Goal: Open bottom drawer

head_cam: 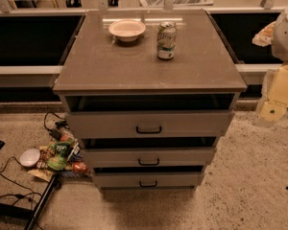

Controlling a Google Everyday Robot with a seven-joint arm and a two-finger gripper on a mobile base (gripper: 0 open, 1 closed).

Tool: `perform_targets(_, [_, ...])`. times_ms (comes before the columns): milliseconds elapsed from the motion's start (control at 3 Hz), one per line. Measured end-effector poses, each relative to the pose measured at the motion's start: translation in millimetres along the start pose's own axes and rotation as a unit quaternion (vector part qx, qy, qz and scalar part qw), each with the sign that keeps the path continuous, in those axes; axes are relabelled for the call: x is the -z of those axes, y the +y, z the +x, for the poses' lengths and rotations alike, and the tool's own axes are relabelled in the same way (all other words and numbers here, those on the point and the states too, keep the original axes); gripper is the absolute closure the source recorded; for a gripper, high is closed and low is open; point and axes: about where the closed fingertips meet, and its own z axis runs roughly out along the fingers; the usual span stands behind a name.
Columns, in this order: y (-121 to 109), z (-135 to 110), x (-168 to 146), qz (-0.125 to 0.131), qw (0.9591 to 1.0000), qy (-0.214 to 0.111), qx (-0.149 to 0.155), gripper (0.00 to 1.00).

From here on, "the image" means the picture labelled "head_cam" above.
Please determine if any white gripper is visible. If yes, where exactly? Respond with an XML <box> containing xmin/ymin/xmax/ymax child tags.
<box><xmin>257</xmin><ymin>62</ymin><xmax>288</xmax><ymax>123</ymax></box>

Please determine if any grey bottom drawer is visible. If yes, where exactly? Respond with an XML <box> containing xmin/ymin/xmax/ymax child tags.
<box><xmin>93</xmin><ymin>172</ymin><xmax>204</xmax><ymax>189</ymax></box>

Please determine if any grey drawer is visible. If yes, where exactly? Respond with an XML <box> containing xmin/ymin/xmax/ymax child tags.
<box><xmin>82</xmin><ymin>148</ymin><xmax>215</xmax><ymax>168</ymax></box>
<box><xmin>93</xmin><ymin>172</ymin><xmax>204</xmax><ymax>189</ymax></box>
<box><xmin>66</xmin><ymin>111</ymin><xmax>234</xmax><ymax>139</ymax></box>

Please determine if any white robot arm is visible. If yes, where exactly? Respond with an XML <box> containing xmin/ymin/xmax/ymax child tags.
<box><xmin>252</xmin><ymin>6</ymin><xmax>288</xmax><ymax>127</ymax></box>

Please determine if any grey middle drawer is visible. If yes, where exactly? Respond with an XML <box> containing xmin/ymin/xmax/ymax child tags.
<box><xmin>82</xmin><ymin>148</ymin><xmax>215</xmax><ymax>168</ymax></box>

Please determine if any grey drawer cabinet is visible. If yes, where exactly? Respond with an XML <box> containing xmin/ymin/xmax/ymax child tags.
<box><xmin>54</xmin><ymin>11</ymin><xmax>246</xmax><ymax>179</ymax></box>

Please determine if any grey top drawer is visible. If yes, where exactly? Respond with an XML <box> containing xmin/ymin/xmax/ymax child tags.
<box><xmin>66</xmin><ymin>111</ymin><xmax>234</xmax><ymax>139</ymax></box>

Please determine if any green white soda can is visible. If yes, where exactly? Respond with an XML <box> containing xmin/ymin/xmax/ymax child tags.
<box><xmin>156</xmin><ymin>21</ymin><xmax>177</xmax><ymax>60</ymax></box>

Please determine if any orange snack packet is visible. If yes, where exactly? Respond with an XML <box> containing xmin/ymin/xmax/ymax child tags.
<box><xmin>72</xmin><ymin>162</ymin><xmax>88</xmax><ymax>173</ymax></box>

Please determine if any black power adapter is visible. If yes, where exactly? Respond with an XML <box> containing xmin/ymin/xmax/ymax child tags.
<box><xmin>49</xmin><ymin>128</ymin><xmax>61</xmax><ymax>140</ymax></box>

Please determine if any green chip bag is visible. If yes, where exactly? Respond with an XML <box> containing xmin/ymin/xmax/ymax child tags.
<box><xmin>47</xmin><ymin>142</ymin><xmax>72</xmax><ymax>171</ymax></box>

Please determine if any black stand leg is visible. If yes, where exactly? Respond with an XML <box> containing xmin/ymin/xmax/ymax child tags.
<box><xmin>24</xmin><ymin>175</ymin><xmax>60</xmax><ymax>230</ymax></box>

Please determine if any tan snack wrapper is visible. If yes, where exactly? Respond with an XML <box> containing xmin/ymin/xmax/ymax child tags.
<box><xmin>28</xmin><ymin>169</ymin><xmax>54</xmax><ymax>182</ymax></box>

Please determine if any white bowl on floor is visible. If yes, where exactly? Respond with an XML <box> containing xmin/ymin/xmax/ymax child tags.
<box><xmin>19</xmin><ymin>149</ymin><xmax>40</xmax><ymax>168</ymax></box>

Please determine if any black floor cable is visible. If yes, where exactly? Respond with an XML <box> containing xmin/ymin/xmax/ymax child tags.
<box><xmin>0</xmin><ymin>156</ymin><xmax>44</xmax><ymax>209</ymax></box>

